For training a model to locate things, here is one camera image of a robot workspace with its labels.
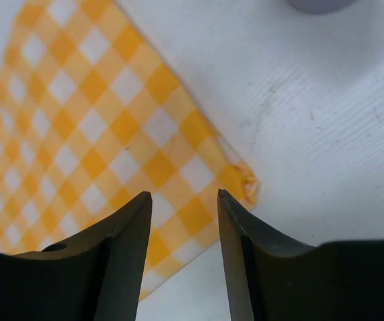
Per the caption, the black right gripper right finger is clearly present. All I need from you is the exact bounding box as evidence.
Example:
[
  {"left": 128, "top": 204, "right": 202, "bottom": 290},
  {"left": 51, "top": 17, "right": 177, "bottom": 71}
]
[{"left": 217, "top": 190, "right": 384, "bottom": 320}]

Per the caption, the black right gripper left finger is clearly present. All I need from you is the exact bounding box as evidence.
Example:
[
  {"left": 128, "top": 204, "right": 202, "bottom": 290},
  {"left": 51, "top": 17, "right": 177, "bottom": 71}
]
[{"left": 0, "top": 192, "right": 152, "bottom": 320}]

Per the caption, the yellow white checkered cloth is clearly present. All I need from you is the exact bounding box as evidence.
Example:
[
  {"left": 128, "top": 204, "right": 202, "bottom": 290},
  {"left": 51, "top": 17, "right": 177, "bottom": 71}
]
[{"left": 0, "top": 1, "right": 258, "bottom": 298}]

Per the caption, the lavender paper cup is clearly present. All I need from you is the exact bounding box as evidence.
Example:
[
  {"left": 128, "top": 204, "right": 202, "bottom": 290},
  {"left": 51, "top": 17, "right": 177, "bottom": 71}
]
[{"left": 287, "top": 0, "right": 356, "bottom": 15}]

